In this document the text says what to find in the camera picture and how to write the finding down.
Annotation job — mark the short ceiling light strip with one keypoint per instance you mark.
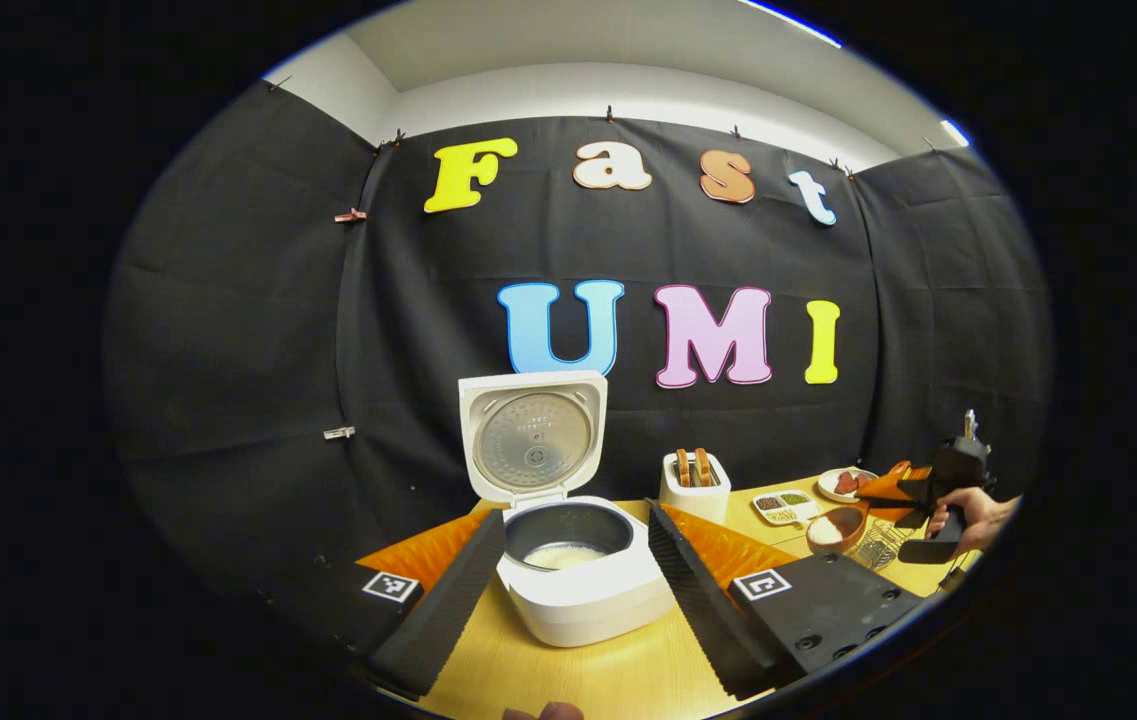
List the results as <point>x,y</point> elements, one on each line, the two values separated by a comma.
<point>955,133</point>

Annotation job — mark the white toaster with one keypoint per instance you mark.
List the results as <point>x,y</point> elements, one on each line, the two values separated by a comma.
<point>693,503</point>

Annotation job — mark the black backdrop cloth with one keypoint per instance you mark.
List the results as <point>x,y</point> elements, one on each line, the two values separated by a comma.
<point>228,330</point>

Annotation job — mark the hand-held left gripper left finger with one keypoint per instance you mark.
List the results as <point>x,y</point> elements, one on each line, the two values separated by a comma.
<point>443,610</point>

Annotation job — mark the copper cloth clip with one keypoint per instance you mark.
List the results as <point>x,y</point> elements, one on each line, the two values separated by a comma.
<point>350,215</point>

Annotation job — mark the long ceiling light strip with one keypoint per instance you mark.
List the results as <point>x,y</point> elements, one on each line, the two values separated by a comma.
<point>793,22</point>

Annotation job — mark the white rice cooker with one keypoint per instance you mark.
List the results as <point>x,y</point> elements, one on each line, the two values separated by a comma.
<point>588,600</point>

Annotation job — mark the small white round plate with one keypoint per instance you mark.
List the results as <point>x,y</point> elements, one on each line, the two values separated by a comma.
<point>826,488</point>

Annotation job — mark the white divided grain dish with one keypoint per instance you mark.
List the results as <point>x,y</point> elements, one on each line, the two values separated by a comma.
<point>786,507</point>

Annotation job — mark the silver cloth clip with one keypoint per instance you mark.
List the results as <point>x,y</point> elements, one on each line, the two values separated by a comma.
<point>338,433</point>

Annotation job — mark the brown wooden spoon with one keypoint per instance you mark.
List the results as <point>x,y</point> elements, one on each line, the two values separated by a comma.
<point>848,520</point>

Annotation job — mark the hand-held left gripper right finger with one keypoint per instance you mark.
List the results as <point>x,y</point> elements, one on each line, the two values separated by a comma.
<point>703,610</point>

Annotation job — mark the toasted bread slice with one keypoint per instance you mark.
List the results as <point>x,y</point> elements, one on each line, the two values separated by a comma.
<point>703,467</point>
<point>683,468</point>

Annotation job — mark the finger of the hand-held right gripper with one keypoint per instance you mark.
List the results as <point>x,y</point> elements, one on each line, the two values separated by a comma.
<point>903,513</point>
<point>898,485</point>

